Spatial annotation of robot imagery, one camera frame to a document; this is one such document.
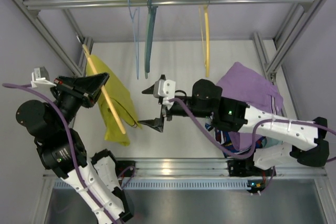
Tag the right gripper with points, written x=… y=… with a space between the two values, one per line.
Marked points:
x=162 y=107

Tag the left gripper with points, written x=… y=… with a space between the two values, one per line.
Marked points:
x=72 y=88

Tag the cream plastic hanger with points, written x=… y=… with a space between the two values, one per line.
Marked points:
x=103 y=89

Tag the yellow-green trousers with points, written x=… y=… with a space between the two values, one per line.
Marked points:
x=122 y=102

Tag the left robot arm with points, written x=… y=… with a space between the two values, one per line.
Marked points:
x=61 y=150

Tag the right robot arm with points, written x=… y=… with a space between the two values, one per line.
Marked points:
x=303 y=141

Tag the yellow plastic hanger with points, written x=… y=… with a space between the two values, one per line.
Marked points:
x=205 y=37

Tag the dark green hanger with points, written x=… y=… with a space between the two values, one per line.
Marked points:
x=149 y=36

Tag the colourful printed garment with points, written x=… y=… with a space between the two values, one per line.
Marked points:
x=239 y=143

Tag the purple garment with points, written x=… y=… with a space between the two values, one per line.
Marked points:
x=243 y=84

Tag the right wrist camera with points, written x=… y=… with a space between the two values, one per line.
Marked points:
x=169 y=92

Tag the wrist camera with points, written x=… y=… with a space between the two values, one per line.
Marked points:
x=41 y=79
x=169 y=92

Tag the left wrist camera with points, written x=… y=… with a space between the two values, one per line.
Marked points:
x=41 y=79

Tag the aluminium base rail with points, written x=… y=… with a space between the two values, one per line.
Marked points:
x=208 y=168

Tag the slotted cable duct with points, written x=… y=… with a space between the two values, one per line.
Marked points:
x=189 y=184

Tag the light blue wire hanger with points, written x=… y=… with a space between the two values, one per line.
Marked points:
x=135 y=17

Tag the right aluminium frame post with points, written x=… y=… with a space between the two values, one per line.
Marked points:
x=291 y=30

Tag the aluminium hanging rail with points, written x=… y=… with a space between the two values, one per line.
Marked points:
x=71 y=4

